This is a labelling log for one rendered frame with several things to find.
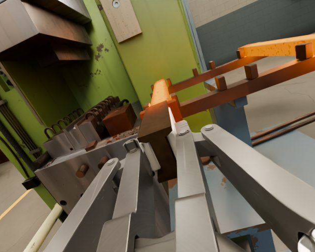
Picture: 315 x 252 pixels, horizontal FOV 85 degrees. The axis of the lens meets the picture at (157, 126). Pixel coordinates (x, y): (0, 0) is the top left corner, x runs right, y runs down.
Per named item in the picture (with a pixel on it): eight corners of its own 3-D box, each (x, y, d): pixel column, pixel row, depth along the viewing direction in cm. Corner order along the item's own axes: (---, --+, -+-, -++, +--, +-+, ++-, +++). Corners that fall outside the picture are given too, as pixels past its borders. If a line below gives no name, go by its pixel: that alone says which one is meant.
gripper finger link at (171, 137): (165, 133, 13) (174, 130, 13) (163, 108, 20) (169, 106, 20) (178, 164, 14) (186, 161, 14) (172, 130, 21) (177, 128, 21)
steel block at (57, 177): (184, 230, 66) (137, 133, 51) (98, 254, 72) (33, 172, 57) (172, 155, 119) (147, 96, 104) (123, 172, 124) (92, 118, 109)
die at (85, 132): (101, 140, 59) (89, 119, 56) (52, 159, 62) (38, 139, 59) (123, 108, 98) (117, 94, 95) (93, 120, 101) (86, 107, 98)
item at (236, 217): (405, 197, 28) (406, 188, 27) (175, 251, 34) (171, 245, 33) (283, 127, 56) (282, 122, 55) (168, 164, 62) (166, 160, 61)
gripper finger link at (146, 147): (161, 169, 14) (153, 172, 14) (160, 134, 21) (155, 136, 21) (147, 139, 13) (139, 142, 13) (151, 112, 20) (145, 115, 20)
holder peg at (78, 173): (85, 176, 52) (81, 169, 51) (78, 179, 53) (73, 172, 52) (90, 168, 56) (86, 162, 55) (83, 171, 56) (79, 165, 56)
